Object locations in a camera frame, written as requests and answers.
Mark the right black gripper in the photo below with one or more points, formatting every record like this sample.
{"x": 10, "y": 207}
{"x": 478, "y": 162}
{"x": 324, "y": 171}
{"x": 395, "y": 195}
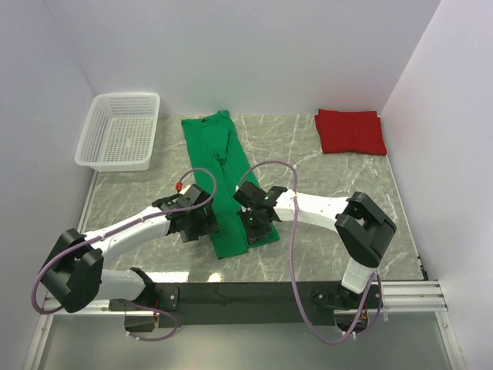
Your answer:
{"x": 253, "y": 235}

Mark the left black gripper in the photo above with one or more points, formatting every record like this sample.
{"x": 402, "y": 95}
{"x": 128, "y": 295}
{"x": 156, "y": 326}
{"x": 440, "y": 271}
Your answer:
{"x": 209, "y": 224}

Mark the green t-shirt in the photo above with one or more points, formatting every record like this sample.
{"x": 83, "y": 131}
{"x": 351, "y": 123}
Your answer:
{"x": 213, "y": 144}

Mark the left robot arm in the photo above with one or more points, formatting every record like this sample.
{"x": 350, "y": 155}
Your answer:
{"x": 75, "y": 272}

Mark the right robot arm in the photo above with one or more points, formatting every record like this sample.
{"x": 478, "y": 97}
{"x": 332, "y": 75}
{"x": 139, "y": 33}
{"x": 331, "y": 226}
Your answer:
{"x": 365, "y": 230}

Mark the black base beam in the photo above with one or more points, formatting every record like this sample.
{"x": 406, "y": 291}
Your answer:
{"x": 251, "y": 303}

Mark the white plastic basket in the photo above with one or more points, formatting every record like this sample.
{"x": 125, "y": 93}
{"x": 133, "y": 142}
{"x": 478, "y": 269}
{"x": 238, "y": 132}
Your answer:
{"x": 119, "y": 132}

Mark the folded red t-shirt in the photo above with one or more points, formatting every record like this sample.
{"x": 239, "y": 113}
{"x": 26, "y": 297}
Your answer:
{"x": 350, "y": 132}

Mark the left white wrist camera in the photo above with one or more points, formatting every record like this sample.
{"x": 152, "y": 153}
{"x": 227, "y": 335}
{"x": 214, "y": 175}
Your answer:
{"x": 181, "y": 188}

